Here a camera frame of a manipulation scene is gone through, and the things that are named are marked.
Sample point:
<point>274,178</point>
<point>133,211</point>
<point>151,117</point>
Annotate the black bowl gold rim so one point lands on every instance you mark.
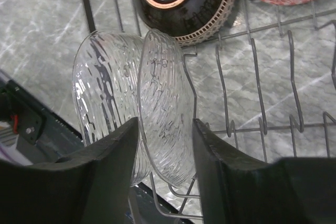
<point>189,22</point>

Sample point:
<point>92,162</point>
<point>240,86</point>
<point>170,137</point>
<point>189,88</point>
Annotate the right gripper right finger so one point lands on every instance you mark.
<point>237,188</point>

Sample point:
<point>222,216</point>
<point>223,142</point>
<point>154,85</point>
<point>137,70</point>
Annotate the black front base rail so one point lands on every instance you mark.
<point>44,136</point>

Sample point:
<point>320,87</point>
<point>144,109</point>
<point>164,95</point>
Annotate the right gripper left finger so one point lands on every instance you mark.
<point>88,186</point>

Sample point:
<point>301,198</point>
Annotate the black wire dish rack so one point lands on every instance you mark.
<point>265,83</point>

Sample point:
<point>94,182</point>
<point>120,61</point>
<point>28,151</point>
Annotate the clear glass plate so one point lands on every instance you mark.
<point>104,82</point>
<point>166,108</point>

